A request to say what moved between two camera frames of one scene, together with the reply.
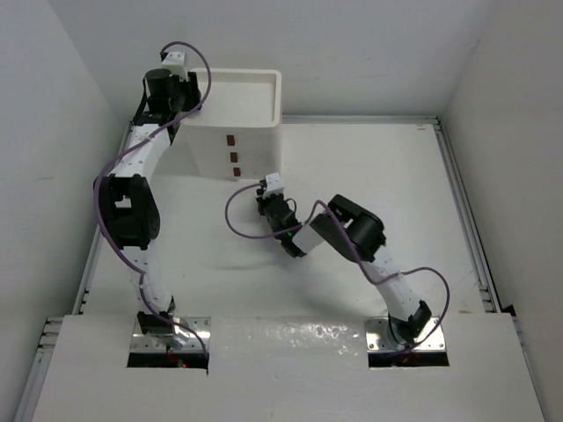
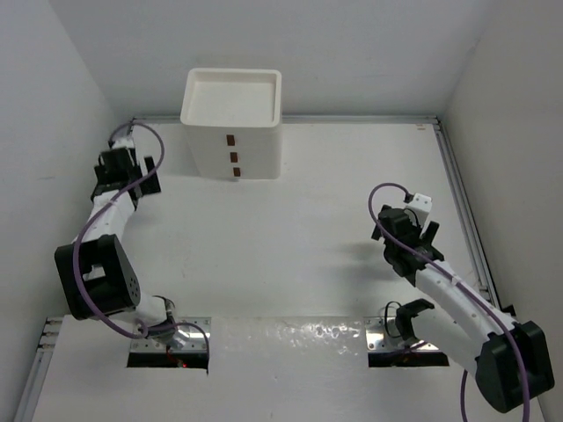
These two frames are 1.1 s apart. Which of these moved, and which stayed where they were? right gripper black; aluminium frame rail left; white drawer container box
Moved: right gripper black
Stayed: white drawer container box; aluminium frame rail left
